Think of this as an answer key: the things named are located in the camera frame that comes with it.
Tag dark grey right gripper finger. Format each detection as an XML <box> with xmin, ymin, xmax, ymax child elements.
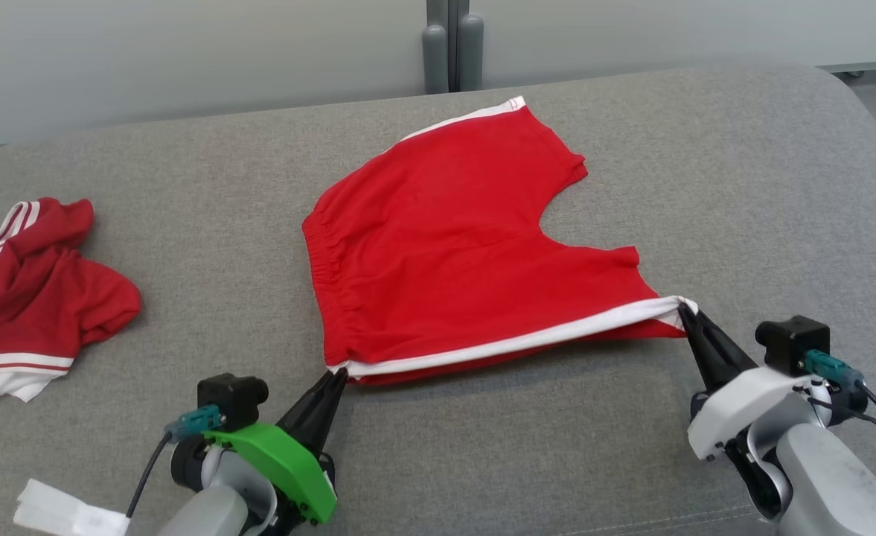
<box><xmin>687</xmin><ymin>309</ymin><xmax>758</xmax><ymax>377</ymax></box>
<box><xmin>680</xmin><ymin>307</ymin><xmax>736</xmax><ymax>393</ymax></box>

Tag grey partition post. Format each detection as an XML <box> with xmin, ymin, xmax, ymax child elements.
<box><xmin>421</xmin><ymin>0</ymin><xmax>450</xmax><ymax>95</ymax></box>
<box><xmin>455</xmin><ymin>0</ymin><xmax>485</xmax><ymax>92</ymax></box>

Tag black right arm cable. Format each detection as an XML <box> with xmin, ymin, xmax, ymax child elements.
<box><xmin>805</xmin><ymin>350</ymin><xmax>876</xmax><ymax>447</ymax></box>

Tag red jersey with number print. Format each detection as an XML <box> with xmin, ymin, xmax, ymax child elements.
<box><xmin>0</xmin><ymin>197</ymin><xmax>142</xmax><ymax>414</ymax></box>

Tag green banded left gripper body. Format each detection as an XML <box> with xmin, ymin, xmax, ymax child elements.
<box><xmin>205</xmin><ymin>423</ymin><xmax>339</xmax><ymax>536</ymax></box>

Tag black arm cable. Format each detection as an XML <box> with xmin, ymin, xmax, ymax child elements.
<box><xmin>125</xmin><ymin>406</ymin><xmax>223</xmax><ymax>520</ymax></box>
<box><xmin>805</xmin><ymin>350</ymin><xmax>876</xmax><ymax>447</ymax></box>

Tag red shorts with white stripe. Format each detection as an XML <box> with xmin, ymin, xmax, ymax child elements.
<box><xmin>302</xmin><ymin>97</ymin><xmax>699</xmax><ymax>386</ymax></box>

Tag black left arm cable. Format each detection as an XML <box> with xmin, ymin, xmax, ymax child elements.
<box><xmin>125</xmin><ymin>406</ymin><xmax>223</xmax><ymax>520</ymax></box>

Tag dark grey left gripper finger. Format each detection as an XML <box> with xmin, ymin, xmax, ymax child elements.
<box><xmin>289</xmin><ymin>368</ymin><xmax>349</xmax><ymax>455</ymax></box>
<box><xmin>278</xmin><ymin>370</ymin><xmax>338</xmax><ymax>434</ymax></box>

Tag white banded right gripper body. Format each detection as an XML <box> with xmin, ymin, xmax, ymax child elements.
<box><xmin>687</xmin><ymin>365</ymin><xmax>819</xmax><ymax>462</ymax></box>

